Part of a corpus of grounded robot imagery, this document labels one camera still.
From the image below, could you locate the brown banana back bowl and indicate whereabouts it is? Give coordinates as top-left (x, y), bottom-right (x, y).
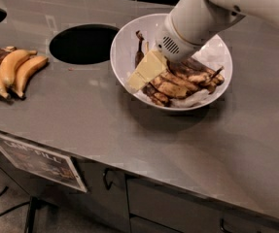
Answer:
top-left (183, 57), bottom-right (225, 85)

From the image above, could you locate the grey cabinet drawer front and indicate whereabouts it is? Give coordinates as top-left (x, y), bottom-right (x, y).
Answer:
top-left (126, 179), bottom-right (222, 233)

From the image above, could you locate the spotted banana middle bowl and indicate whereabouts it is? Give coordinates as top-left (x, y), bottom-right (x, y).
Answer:
top-left (160, 70), bottom-right (199, 92)

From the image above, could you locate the yellow banana top of bunch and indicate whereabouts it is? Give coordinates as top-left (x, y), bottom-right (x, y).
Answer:
top-left (0, 50), bottom-right (37, 87)

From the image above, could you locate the black drawer handle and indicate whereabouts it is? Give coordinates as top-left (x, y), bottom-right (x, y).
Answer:
top-left (220, 218), bottom-right (242, 233)

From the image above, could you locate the white bowl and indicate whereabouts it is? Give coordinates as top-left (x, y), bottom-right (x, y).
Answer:
top-left (110, 14), bottom-right (232, 112)

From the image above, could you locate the brown banana upper middle bowl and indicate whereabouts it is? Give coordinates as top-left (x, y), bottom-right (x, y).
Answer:
top-left (168, 62), bottom-right (218, 93)

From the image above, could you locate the yellow banana of bunch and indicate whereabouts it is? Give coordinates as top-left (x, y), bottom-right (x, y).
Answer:
top-left (0, 50), bottom-right (37, 87)
top-left (12, 55), bottom-right (49, 99)

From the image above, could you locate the black cabinet door handle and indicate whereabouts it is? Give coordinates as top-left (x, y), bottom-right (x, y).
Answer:
top-left (102, 168), bottom-right (114, 190)

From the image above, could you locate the yellow spotted banana front bowl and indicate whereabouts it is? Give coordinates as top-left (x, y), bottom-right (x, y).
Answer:
top-left (144, 41), bottom-right (192, 100)

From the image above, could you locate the brown banana bowl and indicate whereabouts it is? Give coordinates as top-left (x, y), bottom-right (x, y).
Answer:
top-left (168, 62), bottom-right (218, 93)
top-left (183, 57), bottom-right (225, 85)

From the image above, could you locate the landfill sign plate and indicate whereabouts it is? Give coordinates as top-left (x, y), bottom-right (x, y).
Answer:
top-left (0, 133), bottom-right (87, 192)

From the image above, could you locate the black floor cable lower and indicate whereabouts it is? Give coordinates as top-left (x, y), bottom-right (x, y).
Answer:
top-left (0, 200), bottom-right (31, 222)

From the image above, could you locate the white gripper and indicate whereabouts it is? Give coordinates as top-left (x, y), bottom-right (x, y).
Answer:
top-left (124, 13), bottom-right (211, 94)

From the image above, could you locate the dark spotted banana bowl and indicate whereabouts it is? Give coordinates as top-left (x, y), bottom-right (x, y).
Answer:
top-left (135, 31), bottom-right (169, 107)

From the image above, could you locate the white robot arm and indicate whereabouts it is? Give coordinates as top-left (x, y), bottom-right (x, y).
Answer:
top-left (125, 0), bottom-right (279, 93)

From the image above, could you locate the yellow banana right of bunch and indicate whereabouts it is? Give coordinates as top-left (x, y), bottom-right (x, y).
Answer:
top-left (12, 55), bottom-right (49, 99)

